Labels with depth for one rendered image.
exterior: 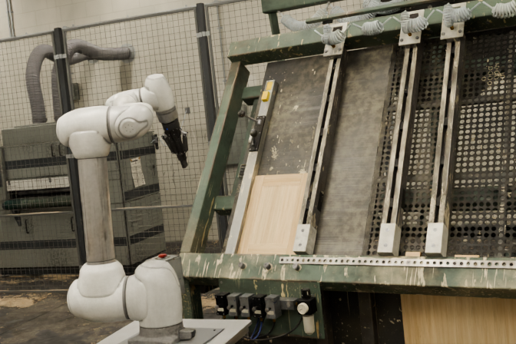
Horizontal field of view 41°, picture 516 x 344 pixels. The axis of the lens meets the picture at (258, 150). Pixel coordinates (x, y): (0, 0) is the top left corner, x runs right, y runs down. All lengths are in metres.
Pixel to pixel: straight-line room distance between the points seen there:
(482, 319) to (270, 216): 1.00
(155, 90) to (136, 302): 0.94
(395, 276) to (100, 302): 1.11
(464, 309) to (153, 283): 1.27
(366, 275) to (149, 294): 0.88
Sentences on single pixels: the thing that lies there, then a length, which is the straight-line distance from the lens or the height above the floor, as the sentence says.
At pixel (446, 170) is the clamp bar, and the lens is 2.90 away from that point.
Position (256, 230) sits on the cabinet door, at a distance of 3.20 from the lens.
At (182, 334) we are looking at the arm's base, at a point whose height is 0.78.
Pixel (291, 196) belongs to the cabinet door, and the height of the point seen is 1.13.
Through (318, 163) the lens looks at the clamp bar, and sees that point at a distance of 3.14.
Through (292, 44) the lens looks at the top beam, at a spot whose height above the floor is 1.85.
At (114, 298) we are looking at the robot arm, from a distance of 2.52.
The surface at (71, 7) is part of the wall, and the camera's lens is 9.68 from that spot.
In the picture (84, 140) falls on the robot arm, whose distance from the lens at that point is 2.49.
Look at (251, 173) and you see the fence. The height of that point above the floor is 1.24.
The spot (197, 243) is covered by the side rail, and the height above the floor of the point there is 0.94.
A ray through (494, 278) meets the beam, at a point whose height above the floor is 0.84.
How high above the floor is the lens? 1.52
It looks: 3 degrees down
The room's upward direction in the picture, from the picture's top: 6 degrees counter-clockwise
